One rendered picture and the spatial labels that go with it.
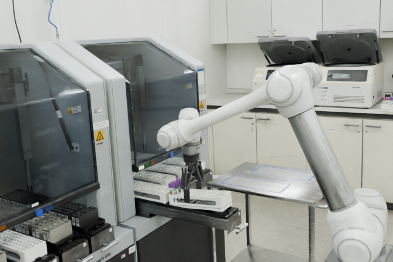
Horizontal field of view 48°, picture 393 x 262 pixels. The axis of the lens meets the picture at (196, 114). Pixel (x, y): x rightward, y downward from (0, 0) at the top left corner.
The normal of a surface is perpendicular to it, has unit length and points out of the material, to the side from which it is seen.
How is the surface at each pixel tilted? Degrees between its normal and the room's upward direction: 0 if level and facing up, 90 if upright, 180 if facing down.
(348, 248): 98
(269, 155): 90
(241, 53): 90
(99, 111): 90
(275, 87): 85
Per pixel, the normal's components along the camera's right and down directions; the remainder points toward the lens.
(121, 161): 0.84, 0.06
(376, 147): -0.54, 0.18
